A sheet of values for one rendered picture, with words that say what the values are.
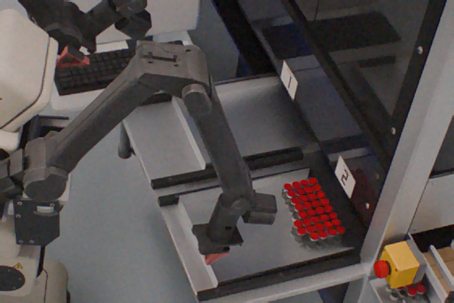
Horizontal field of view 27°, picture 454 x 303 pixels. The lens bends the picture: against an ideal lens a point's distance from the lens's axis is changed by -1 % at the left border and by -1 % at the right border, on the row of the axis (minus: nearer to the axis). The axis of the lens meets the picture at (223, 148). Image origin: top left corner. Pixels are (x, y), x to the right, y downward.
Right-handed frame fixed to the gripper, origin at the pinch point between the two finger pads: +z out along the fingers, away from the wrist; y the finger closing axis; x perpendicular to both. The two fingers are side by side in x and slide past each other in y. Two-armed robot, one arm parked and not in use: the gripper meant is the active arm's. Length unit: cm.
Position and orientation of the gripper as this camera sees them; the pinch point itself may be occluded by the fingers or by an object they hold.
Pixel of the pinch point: (207, 260)
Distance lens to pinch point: 217.7
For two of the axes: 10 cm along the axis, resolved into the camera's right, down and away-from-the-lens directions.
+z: -2.7, 7.2, 6.4
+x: -3.5, -7.0, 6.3
